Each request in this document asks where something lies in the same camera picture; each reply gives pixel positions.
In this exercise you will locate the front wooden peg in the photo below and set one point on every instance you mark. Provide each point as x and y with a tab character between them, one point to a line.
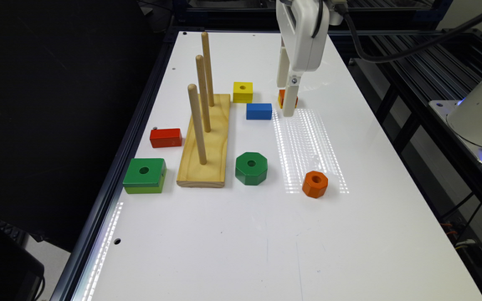
197	123

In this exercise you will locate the green square block with hole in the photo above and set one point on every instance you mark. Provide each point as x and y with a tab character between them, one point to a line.
145	175

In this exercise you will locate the orange hexagonal block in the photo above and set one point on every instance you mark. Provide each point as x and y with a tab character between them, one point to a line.
315	184

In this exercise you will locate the green octagonal block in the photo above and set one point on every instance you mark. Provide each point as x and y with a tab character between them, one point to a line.
251	168

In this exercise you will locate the blue rectangular block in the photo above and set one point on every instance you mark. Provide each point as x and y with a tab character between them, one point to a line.
259	111

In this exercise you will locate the red rectangular block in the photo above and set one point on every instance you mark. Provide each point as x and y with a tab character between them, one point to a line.
161	138

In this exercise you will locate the rear wooden peg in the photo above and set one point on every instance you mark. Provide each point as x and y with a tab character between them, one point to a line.
208	67

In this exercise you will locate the yellow square block with hole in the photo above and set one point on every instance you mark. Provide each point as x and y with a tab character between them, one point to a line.
243	92

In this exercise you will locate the orange square block with hole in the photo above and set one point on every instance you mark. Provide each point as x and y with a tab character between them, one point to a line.
281	98

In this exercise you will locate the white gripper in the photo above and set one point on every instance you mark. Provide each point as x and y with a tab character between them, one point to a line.
303	26

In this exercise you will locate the wooden peg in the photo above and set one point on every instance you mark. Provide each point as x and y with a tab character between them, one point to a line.
208	67
197	123
203	92

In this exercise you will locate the middle wooden peg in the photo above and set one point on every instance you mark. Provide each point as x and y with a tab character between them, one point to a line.
203	92

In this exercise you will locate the wooden peg base board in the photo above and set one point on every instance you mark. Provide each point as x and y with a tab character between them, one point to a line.
191	173

